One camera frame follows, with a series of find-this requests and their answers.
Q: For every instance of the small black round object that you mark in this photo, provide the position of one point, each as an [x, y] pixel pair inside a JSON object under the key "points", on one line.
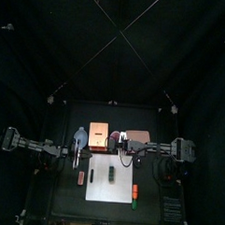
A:
{"points": [[137, 162]]}

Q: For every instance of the white cutting board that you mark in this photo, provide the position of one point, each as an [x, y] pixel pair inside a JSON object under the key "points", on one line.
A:
{"points": [[119, 189]]}

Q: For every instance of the orange toy carrot piece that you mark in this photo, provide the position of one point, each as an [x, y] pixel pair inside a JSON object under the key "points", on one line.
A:
{"points": [[135, 192]]}

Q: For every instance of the black cloth backdrop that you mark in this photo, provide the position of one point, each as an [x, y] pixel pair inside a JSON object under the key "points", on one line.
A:
{"points": [[116, 18]]}

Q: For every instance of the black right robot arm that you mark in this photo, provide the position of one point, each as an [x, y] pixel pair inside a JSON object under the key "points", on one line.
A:
{"points": [[165, 148]]}

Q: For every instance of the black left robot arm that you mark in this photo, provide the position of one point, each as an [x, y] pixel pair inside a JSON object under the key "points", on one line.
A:
{"points": [[31, 143]]}

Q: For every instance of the pink plastic tray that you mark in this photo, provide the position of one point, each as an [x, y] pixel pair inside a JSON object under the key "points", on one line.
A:
{"points": [[139, 136]]}

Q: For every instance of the small red rectangular block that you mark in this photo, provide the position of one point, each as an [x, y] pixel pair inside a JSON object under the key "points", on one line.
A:
{"points": [[81, 178]]}

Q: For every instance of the wooden box with slot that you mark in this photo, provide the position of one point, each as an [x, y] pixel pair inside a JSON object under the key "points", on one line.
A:
{"points": [[98, 137]]}

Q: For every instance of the white printed label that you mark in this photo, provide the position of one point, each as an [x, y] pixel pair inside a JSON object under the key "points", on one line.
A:
{"points": [[172, 209]]}

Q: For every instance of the red plastic cup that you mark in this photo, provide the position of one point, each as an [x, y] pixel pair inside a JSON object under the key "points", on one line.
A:
{"points": [[115, 136]]}

